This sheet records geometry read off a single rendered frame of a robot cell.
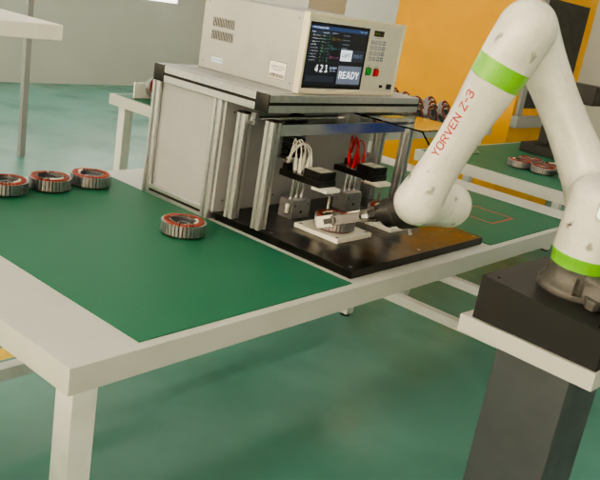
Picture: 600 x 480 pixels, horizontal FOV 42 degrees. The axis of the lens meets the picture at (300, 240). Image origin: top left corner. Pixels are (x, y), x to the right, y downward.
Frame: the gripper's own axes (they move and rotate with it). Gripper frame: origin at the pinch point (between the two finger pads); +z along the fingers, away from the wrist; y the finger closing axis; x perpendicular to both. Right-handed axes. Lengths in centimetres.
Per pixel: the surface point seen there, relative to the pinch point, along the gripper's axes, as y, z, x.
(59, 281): -80, 7, -3
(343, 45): 7.3, -5.5, 45.7
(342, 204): 20.5, 12.9, 3.7
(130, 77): 425, 616, 188
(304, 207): 1.3, 11.3, 4.5
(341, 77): 8.9, -2.1, 37.8
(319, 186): -3.4, 1.0, 9.3
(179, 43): 494, 599, 228
